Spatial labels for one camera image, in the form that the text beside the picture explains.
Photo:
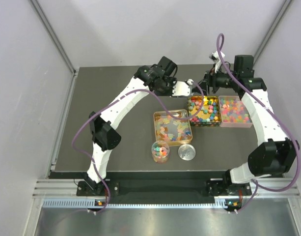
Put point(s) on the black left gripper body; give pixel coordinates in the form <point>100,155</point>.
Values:
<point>168,86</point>

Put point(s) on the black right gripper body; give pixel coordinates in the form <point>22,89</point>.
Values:
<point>212,76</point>

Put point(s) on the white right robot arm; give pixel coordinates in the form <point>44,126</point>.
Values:
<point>277,149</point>

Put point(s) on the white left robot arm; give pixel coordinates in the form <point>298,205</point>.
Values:
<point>103,125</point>

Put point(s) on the dark green star candy tin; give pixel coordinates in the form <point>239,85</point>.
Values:
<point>209,115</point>

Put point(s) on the pink candy tin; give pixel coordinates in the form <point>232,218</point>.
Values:
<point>233,113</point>

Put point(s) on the gold popsicle candy tin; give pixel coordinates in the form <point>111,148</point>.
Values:
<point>174,132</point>

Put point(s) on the clear glass jar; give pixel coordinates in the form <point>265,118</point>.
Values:
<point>160,151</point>

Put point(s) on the round silver jar lid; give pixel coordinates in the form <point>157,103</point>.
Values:
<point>186,152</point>

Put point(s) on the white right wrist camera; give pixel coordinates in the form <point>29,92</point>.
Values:
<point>217,62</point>

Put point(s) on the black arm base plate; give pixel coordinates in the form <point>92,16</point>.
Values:
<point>121,187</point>

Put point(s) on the grey slotted cable duct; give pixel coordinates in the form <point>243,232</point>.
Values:
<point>96,204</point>

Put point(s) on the aluminium frame rail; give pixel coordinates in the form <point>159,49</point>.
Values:
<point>66,188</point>

